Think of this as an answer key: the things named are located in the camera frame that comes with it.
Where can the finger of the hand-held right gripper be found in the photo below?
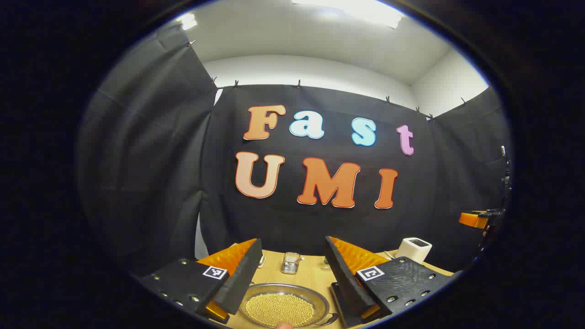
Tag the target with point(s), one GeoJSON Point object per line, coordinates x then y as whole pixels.
{"type": "Point", "coordinates": [473, 220]}

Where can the white toaster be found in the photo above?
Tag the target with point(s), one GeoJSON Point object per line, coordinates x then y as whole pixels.
{"type": "Point", "coordinates": [411, 251]}

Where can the black backdrop cloth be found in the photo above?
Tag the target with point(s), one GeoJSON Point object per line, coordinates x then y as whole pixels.
{"type": "Point", "coordinates": [292, 228]}

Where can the stainless steel pot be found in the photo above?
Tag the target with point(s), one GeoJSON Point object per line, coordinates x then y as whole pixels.
{"type": "Point", "coordinates": [321, 304]}

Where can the dark metal stand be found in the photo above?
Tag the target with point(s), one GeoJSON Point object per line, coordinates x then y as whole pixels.
{"type": "Point", "coordinates": [505, 180]}

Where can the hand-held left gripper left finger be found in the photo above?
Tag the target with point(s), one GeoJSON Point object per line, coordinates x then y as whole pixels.
{"type": "Point", "coordinates": [242, 278]}

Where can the pile of yellow soybeans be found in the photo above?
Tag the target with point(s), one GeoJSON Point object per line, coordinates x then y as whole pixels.
{"type": "Point", "coordinates": [279, 310]}

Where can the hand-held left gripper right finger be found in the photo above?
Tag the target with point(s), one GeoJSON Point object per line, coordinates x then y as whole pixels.
{"type": "Point", "coordinates": [349, 283]}

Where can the ceiling light panel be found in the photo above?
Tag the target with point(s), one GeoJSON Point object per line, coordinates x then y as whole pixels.
{"type": "Point", "coordinates": [187, 21]}

